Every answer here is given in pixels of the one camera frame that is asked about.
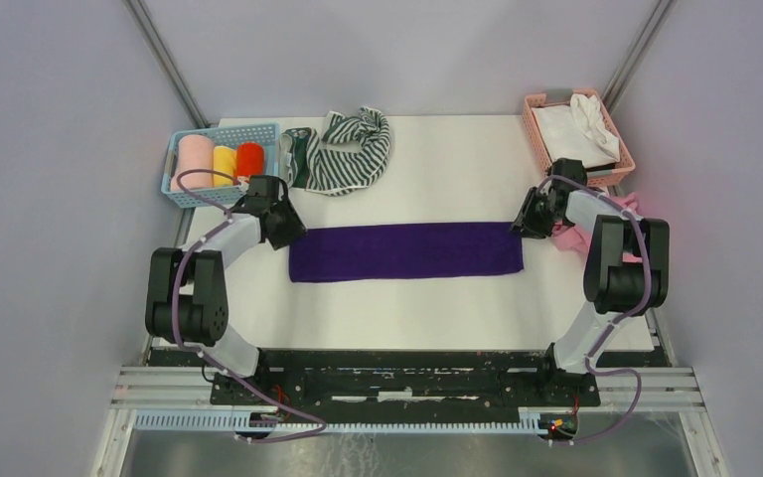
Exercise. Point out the white folded cloth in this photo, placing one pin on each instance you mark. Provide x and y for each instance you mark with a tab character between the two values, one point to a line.
578	131

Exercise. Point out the pink rolled towel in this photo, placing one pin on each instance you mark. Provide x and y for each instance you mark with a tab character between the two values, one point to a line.
195	151

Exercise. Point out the aluminium frame rails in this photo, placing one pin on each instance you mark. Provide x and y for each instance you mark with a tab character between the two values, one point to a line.
670	433

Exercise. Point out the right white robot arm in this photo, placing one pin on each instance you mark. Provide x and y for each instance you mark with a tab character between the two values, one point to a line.
626	272

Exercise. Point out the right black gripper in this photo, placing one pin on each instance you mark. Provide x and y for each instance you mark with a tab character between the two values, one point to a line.
526	217

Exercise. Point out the pink crumpled towel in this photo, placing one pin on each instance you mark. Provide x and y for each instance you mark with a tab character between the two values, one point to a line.
579	240

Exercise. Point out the purple towel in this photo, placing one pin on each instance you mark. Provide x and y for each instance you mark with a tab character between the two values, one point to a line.
405	251

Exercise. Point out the pink plastic basket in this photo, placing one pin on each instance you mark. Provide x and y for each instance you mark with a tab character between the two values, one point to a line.
603	177

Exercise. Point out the green white striped towel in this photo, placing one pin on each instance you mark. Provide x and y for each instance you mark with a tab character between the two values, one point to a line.
351	154

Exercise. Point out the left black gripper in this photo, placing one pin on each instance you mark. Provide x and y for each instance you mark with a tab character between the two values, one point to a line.
294	228

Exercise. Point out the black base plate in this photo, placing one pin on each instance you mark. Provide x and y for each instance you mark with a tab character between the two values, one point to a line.
379	387

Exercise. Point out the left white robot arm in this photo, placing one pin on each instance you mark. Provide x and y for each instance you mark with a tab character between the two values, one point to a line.
187	299

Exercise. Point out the red rolled towel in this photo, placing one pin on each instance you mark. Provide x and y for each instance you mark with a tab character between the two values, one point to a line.
250	161

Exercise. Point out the yellow rolled towel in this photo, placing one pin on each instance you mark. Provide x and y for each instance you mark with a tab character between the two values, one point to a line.
224	163

